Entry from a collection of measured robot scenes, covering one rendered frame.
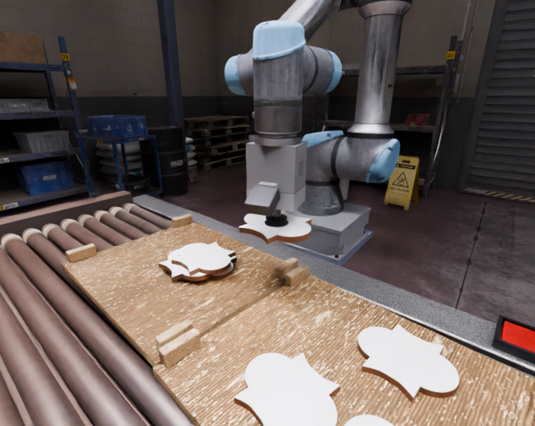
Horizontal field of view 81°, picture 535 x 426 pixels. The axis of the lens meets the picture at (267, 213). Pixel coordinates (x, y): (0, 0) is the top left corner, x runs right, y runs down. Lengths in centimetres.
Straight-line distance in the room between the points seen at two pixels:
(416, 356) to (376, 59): 63
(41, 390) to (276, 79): 53
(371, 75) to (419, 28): 441
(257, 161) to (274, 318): 27
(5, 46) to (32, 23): 92
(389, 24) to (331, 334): 67
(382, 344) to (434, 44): 482
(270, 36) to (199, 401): 48
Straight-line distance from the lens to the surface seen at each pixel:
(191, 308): 60
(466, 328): 67
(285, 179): 49
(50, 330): 67
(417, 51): 520
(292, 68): 48
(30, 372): 61
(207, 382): 48
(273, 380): 46
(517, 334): 68
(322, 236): 86
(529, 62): 501
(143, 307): 62
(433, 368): 52
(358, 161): 84
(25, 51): 462
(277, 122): 48
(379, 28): 86
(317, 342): 52
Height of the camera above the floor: 129
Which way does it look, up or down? 21 degrees down
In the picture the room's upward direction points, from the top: straight up
